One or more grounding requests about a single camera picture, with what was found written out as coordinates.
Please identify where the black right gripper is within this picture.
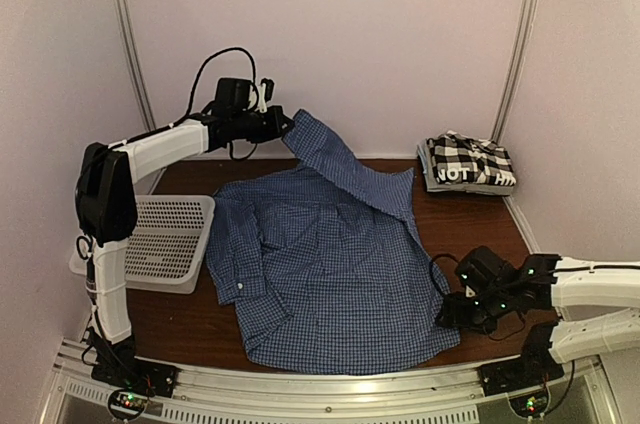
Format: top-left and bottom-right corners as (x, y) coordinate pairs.
(436, 290), (513, 335)

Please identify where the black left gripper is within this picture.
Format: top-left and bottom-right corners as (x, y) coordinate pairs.
(232, 105), (295, 143)

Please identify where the blue checked shirt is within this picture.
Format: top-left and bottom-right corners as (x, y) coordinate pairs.
(206, 110), (460, 375)

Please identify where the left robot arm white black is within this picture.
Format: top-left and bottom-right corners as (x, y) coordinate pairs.
(74, 105), (294, 388)

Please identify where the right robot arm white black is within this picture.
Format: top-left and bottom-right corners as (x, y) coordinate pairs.
(436, 246), (639, 386)

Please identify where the right small circuit board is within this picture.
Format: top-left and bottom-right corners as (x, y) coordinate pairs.
(509, 391), (550, 419)

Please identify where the small circuit board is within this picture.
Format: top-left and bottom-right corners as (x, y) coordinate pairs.
(509, 391), (550, 419)
(107, 389), (149, 421)

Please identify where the black white plaid shirt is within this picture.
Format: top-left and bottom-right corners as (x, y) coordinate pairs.
(426, 131), (517, 187)

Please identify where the white perforated plastic basket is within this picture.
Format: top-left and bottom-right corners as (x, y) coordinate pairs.
(68, 193), (217, 294)

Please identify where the left small circuit board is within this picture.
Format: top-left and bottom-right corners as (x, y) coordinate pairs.
(107, 389), (149, 421)

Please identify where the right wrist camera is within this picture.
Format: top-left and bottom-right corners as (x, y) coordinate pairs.
(454, 246), (515, 294)

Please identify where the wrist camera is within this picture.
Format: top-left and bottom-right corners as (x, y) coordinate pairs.
(214, 77), (275, 114)
(454, 246), (515, 294)

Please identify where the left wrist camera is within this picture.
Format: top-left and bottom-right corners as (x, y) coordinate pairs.
(214, 77), (275, 114)

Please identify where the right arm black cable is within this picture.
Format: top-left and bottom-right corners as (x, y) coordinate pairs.
(429, 253), (640, 395)

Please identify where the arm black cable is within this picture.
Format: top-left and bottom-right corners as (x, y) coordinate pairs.
(74, 47), (261, 265)
(429, 253), (640, 395)

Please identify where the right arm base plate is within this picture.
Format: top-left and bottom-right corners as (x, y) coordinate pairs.
(478, 356), (564, 397)

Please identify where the front aluminium rail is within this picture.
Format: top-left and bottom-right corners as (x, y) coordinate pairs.
(35, 339), (622, 423)

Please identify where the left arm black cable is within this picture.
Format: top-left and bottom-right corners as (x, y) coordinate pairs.
(74, 47), (261, 265)

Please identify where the left aluminium frame post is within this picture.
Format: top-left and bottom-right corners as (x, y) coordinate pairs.
(114, 0), (157, 131)

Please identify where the aluminium frame post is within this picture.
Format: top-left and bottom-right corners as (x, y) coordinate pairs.
(491, 0), (539, 143)
(114, 0), (157, 131)

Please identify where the right aluminium frame post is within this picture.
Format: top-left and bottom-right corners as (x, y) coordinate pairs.
(491, 0), (539, 143)

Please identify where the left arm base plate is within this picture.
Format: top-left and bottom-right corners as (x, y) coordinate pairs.
(91, 357), (178, 398)

